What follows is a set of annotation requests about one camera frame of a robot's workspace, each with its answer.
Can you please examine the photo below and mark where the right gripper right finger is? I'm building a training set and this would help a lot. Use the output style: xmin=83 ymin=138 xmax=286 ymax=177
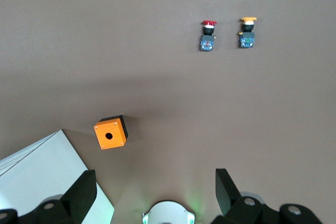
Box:
xmin=211 ymin=168 xmax=325 ymax=224

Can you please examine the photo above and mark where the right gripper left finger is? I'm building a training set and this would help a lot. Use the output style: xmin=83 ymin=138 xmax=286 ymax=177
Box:
xmin=0 ymin=170 xmax=98 ymax=224

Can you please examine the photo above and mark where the red mushroom push button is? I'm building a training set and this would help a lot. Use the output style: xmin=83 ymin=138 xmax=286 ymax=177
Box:
xmin=198 ymin=20 xmax=218 ymax=51

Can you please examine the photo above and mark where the white drawer cabinet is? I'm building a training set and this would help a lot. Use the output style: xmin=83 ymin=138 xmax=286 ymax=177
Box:
xmin=0 ymin=129 xmax=116 ymax=224

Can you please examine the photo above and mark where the yellow mushroom push button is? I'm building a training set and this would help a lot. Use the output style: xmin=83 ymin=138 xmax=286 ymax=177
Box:
xmin=238 ymin=16 xmax=257 ymax=49

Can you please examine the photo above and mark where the brown table cover mat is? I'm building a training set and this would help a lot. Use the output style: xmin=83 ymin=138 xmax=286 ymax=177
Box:
xmin=0 ymin=0 xmax=336 ymax=224

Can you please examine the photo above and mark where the orange button enclosure box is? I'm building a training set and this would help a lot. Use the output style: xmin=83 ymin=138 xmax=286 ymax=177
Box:
xmin=93 ymin=115 xmax=129 ymax=151

